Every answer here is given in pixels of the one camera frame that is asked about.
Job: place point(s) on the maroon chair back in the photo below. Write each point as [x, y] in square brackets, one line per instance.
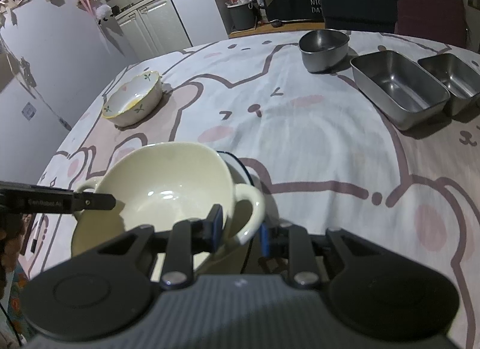
[431, 15]

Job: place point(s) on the grey trash bin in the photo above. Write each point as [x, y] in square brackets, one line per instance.
[243, 16]

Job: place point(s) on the small white floral bowl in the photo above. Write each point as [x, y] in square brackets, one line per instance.
[131, 99]

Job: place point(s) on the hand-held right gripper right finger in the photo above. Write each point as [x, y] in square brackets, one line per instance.
[265, 241]

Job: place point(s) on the round steel bowl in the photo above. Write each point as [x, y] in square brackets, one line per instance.
[324, 50]

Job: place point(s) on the small rectangular steel container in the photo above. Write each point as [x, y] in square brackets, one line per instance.
[452, 80]

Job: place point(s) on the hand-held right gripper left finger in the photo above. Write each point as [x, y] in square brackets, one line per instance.
[215, 223]

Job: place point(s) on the white square leaf-print plate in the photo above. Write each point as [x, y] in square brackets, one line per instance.
[243, 172]

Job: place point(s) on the large rectangular steel container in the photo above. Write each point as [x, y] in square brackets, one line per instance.
[399, 86]

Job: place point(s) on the white kitchen base cabinet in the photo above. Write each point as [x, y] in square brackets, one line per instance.
[150, 26]

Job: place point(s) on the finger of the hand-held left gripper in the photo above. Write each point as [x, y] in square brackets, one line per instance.
[95, 201]

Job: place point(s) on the white fluffy toy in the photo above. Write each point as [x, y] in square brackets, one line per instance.
[103, 12]

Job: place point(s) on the dark chair back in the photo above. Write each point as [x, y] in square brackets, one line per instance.
[356, 0]

